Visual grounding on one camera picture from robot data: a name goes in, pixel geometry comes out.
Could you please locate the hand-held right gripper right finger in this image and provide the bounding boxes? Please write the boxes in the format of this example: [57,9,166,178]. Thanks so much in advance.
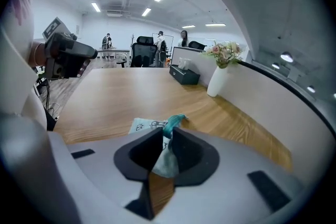
[156,127,307,224]

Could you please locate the person's left forearm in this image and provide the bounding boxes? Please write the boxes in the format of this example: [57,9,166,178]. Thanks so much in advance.
[27,41,48,68]

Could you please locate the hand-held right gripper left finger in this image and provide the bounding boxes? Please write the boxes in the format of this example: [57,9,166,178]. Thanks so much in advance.
[48,127,164,224]

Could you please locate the beige partition with black rail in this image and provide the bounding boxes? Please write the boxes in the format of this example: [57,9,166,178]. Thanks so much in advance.
[170,46,336,192]

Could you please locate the person's white printed shirt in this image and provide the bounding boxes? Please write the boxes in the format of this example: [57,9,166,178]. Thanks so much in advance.
[0,0,57,132]

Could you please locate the dark green tissue box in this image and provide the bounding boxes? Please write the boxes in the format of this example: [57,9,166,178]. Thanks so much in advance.
[169,64,201,86]

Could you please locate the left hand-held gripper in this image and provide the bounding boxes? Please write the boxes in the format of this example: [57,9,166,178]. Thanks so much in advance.
[41,17,98,80]

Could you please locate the pink and cream flower bouquet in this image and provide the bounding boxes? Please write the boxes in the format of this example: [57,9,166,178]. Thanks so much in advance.
[201,40,244,69]

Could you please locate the white vase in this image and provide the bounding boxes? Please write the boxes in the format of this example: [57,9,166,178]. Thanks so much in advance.
[206,65,228,98]

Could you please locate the thin silver bracelet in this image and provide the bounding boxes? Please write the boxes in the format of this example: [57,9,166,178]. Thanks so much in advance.
[33,43,40,66]

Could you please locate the light blue cloth pouch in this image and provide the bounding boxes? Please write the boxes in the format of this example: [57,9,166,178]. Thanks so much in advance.
[128,113,190,178]

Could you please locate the black office chair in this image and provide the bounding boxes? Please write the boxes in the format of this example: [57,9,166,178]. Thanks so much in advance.
[188,40,208,50]
[117,36,159,68]

